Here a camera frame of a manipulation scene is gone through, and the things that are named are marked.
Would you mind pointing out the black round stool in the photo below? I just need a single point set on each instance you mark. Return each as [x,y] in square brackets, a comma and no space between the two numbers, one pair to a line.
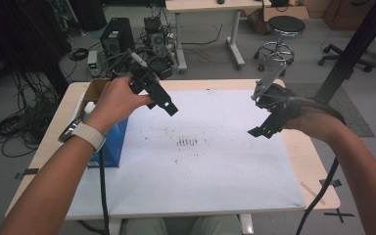
[285,25]

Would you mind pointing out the person's light trousers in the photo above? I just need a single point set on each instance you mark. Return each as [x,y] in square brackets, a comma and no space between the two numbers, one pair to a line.
[143,226]

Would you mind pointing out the white desk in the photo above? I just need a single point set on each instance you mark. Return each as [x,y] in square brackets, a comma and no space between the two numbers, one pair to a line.
[209,6]

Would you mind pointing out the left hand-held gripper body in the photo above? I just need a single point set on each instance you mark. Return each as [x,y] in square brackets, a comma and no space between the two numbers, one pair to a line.
[142,76]

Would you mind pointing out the black computer tower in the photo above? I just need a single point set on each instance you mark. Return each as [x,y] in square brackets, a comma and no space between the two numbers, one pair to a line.
[117,36]

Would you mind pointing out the black metal stand pole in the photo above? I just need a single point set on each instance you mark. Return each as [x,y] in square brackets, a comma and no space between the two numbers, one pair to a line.
[355,45]

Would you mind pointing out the black office chair base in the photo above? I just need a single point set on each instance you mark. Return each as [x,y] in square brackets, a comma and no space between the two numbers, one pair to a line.
[342,58]

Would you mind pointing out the black curtain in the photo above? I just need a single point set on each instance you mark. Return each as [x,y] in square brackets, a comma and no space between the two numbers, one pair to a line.
[19,39]

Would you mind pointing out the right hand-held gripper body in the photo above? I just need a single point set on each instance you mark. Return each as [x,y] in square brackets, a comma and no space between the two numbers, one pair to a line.
[277,99]

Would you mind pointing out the large brown cardboard box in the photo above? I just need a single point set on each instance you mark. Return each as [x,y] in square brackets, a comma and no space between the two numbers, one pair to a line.
[346,14]

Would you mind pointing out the open computer case with fan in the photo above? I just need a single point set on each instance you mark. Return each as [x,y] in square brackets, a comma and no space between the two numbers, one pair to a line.
[155,36]

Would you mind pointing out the beige masking tape strip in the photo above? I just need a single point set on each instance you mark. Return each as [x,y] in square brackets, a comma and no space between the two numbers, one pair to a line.
[311,192]

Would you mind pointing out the black box device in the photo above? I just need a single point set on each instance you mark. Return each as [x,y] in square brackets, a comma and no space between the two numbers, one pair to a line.
[160,67]

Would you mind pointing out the flat cardboard box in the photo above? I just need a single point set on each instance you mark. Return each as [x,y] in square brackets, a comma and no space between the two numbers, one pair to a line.
[287,12]

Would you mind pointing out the open cardboard box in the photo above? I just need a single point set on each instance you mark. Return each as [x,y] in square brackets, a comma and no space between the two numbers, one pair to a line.
[94,88]

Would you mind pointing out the small grey power supply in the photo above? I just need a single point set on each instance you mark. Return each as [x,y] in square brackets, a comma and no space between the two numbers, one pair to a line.
[92,63]

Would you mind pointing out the black tape cross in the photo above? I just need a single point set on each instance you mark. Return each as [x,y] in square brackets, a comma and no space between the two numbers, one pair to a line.
[338,214]

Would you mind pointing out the white mat board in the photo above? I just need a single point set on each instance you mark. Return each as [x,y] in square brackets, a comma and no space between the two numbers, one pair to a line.
[209,176]

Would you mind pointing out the person's right hand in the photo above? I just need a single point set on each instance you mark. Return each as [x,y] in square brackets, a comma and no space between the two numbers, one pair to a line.
[316,122]

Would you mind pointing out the grey floor mat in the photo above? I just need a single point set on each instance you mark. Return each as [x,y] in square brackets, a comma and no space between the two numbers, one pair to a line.
[352,114]

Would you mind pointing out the blue box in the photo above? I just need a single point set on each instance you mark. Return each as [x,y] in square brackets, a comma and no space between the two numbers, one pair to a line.
[112,147]

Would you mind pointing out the white table leg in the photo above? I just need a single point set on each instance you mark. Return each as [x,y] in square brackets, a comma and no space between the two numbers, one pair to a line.
[246,225]

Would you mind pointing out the person's left hand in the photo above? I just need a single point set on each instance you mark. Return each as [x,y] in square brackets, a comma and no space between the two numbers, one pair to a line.
[114,104]

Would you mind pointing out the black tape strip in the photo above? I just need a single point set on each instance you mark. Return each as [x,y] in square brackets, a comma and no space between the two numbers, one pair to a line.
[27,173]
[331,183]

